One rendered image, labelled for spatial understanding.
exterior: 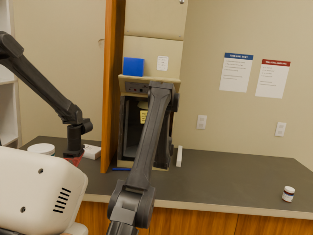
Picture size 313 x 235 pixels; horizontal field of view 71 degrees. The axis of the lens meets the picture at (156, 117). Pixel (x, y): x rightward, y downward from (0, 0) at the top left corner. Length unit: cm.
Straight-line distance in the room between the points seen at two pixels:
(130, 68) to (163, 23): 30
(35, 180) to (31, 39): 151
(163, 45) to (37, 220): 101
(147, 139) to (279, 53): 146
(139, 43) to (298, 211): 118
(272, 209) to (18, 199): 112
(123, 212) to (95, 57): 135
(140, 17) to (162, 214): 103
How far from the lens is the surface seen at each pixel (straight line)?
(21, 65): 83
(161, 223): 128
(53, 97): 91
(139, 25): 126
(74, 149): 103
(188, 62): 169
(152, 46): 125
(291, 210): 138
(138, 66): 114
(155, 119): 64
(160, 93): 68
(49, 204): 49
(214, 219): 130
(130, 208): 57
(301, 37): 198
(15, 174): 53
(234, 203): 126
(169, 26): 126
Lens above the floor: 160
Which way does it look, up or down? 15 degrees down
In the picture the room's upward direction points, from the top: 5 degrees clockwise
